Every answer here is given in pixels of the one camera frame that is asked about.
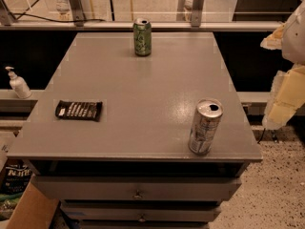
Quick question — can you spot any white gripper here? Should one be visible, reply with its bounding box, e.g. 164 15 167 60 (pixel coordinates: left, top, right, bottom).
260 0 305 130

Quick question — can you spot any dark snack bag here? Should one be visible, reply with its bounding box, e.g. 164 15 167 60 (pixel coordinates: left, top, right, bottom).
0 164 32 195

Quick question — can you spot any black snack bar wrapper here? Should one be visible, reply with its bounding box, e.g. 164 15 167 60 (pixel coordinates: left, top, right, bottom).
55 100 103 121

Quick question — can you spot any top grey drawer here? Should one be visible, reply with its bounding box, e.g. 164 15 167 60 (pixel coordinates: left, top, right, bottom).
31 176 241 201

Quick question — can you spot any grey drawer cabinet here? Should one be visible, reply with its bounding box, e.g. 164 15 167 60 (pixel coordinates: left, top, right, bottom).
9 32 261 229

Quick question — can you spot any silver redbull can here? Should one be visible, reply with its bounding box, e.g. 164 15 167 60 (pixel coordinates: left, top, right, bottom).
188 98 223 156

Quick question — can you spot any cardboard box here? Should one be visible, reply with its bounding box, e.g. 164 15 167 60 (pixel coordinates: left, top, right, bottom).
5 181 59 229

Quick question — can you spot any black cable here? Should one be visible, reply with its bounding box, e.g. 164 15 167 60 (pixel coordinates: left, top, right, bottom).
10 12 108 24

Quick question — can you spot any grey drawer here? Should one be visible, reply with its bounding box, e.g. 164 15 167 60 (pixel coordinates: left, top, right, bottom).
61 201 221 222
31 176 241 201

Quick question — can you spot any green soda can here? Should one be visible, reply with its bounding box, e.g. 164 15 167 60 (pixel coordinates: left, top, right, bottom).
132 18 152 56

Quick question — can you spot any white pump bottle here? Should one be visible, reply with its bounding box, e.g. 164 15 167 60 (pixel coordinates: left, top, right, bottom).
6 66 31 99

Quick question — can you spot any metal railing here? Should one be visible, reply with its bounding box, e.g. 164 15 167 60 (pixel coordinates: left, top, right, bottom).
0 0 305 32

